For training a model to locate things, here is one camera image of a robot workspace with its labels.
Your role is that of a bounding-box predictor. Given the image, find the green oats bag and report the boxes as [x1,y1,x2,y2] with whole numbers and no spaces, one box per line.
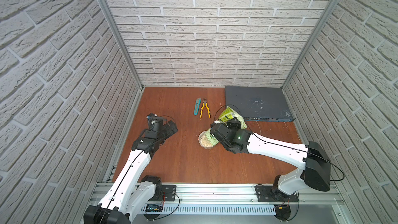
[204,106,247,148]

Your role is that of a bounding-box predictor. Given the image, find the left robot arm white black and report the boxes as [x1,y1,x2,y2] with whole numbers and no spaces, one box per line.
[83,113,178,224]

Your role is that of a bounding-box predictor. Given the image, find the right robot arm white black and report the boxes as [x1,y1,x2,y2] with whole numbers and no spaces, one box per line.
[210,118,334,201]

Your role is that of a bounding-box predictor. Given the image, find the teal utility knife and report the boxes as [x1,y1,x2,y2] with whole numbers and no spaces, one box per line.
[194,97,201,116]

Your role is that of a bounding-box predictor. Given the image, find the left green circuit board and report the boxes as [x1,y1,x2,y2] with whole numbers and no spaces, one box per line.
[145,204,164,213]

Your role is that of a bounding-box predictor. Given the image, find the right black round connector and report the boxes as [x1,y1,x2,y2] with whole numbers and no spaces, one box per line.
[274,205,291,222]

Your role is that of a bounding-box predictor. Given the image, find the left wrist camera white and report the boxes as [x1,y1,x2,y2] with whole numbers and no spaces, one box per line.
[147,113,159,121]

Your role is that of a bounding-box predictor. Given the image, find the dark grey network switch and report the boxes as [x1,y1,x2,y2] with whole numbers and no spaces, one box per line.
[225,86,294,122]

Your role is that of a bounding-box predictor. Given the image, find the yellow handled pliers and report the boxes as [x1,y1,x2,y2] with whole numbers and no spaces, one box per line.
[199,97,211,119]

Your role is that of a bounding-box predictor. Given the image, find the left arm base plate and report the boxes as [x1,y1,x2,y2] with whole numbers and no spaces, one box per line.
[149,185,177,202]

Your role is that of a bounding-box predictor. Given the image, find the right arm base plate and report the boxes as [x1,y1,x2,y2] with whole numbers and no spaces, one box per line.
[255,184,299,203]

